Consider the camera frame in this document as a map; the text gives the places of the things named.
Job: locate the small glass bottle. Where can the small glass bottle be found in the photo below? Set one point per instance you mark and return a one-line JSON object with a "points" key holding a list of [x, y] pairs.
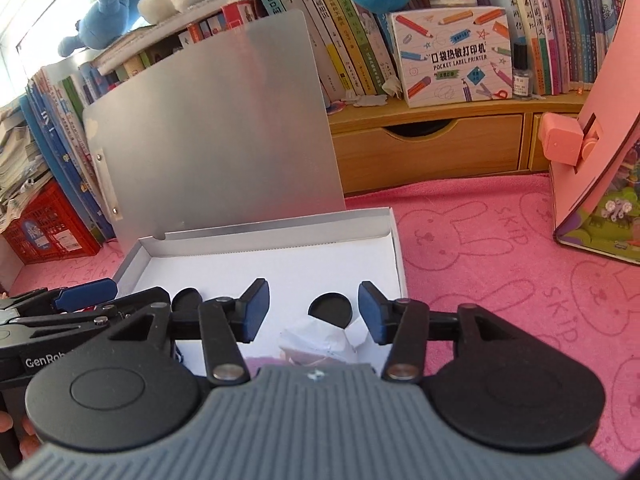
{"points": [[521, 77]]}

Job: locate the person's left hand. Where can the person's left hand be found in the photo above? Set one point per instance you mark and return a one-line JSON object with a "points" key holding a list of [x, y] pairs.
{"points": [[30, 442]]}

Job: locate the pile of worn papers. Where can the pile of worn papers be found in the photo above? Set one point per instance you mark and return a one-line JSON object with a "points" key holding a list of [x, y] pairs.
{"points": [[20, 160]]}

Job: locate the large white paper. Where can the large white paper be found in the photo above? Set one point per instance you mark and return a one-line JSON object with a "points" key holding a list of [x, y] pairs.
{"points": [[320, 340]]}

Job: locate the stack of lying books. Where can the stack of lying books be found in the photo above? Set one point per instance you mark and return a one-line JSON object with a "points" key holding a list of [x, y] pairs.
{"points": [[170, 40]]}

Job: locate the small white tissue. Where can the small white tissue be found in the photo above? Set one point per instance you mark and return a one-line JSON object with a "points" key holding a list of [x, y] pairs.
{"points": [[392, 88]]}

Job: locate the silver cardboard box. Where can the silver cardboard box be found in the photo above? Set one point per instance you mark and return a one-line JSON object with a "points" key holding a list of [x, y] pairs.
{"points": [[210, 135]]}

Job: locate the wooden drawer organizer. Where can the wooden drawer organizer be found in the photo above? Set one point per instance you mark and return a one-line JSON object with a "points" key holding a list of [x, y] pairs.
{"points": [[475, 150]]}

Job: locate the row of blue books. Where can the row of blue books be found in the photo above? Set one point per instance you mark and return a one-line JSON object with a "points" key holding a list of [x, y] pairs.
{"points": [[70, 150]]}

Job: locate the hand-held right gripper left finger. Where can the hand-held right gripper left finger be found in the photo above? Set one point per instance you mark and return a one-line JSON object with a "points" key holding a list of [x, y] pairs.
{"points": [[257, 310]]}

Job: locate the label printer box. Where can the label printer box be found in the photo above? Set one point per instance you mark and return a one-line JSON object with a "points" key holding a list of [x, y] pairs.
{"points": [[450, 55]]}

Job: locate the pink printed blanket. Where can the pink printed blanket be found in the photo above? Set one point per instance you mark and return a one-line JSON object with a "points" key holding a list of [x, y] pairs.
{"points": [[500, 270]]}

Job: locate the blue plush toy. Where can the blue plush toy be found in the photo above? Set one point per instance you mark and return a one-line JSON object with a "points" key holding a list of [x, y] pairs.
{"points": [[107, 15]]}

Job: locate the red plastic crate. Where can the red plastic crate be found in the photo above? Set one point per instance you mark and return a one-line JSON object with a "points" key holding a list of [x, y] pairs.
{"points": [[45, 230]]}

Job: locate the pink triangular miniature house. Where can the pink triangular miniature house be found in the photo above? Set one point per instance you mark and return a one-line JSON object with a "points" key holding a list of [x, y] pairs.
{"points": [[610, 135]]}

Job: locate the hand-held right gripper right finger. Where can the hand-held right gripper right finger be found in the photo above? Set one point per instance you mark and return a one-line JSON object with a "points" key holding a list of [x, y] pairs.
{"points": [[372, 310]]}

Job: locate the deep black round lid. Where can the deep black round lid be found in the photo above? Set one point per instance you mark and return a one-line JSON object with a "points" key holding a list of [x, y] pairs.
{"points": [[330, 310]]}

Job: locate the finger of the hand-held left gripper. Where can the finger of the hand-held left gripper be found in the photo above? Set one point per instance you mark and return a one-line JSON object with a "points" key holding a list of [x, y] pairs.
{"points": [[130, 302], [85, 292]]}

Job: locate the row of upright books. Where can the row of upright books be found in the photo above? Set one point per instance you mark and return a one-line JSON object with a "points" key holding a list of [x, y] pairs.
{"points": [[550, 20]]}

